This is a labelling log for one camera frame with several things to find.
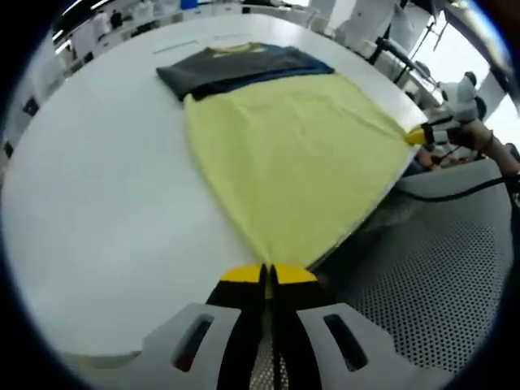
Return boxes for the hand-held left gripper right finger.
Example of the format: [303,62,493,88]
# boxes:
[270,262,399,390]

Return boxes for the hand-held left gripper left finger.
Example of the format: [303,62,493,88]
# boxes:
[141,262,269,390]

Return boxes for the yellow blue grey garment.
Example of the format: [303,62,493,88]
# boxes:
[155,41,428,270]

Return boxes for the person's right hand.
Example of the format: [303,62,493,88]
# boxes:
[457,119,495,150]

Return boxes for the black metal stand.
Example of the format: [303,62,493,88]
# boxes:
[367,22,448,94]

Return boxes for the grey perforated chair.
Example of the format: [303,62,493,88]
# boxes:
[249,156,516,390]

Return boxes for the white counter cabinets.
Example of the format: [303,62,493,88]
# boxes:
[52,2,245,76]

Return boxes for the black cable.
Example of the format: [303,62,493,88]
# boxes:
[396,172,514,203]

